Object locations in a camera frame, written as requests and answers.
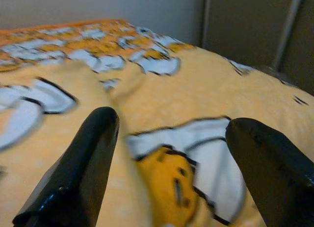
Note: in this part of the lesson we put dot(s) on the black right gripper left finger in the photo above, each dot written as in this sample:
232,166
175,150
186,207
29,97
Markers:
81,173

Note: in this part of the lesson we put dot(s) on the yellow egg print blanket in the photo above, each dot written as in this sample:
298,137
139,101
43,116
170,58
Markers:
184,94

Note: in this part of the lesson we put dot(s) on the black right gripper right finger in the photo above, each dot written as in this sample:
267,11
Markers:
274,178

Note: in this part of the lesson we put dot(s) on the dark cabinet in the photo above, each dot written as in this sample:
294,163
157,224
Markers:
245,28

